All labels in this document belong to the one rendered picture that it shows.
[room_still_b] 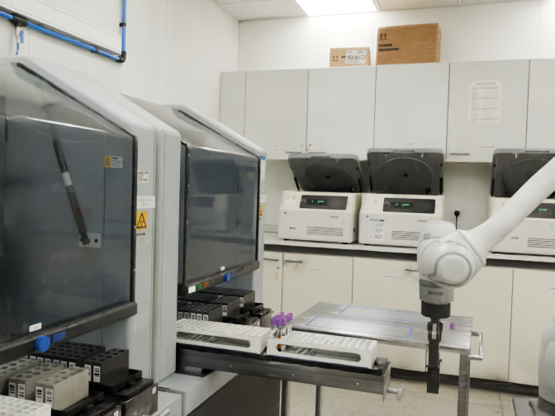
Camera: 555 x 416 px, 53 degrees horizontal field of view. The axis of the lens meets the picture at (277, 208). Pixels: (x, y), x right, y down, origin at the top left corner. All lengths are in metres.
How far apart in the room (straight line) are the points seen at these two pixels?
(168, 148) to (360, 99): 2.79
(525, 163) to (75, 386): 3.35
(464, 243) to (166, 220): 0.78
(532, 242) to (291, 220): 1.59
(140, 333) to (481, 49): 3.61
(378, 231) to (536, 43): 1.81
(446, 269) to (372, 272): 2.61
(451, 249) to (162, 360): 0.84
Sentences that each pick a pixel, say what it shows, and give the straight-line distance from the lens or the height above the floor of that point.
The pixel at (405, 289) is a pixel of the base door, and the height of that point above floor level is 0.63.
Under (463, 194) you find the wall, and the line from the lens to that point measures 4.42.
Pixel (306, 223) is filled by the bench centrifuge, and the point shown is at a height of 1.04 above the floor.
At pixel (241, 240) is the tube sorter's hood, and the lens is 2.02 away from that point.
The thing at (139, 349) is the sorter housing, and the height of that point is 0.86.
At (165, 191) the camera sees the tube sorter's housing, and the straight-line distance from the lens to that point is 1.54.
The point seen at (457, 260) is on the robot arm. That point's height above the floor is 1.14.
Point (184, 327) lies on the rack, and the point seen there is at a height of 0.86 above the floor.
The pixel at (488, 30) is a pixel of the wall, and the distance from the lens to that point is 4.58.
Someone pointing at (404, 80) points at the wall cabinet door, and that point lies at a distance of 4.18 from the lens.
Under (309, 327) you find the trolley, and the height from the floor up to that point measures 0.82.
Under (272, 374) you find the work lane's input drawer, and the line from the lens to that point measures 1.60.
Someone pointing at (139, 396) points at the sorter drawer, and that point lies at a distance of 1.37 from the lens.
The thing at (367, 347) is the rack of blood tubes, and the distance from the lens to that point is 1.55.
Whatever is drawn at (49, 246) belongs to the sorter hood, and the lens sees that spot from 1.17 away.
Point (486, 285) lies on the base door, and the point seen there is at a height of 0.70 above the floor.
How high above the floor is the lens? 1.29
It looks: 2 degrees down
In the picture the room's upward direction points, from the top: 2 degrees clockwise
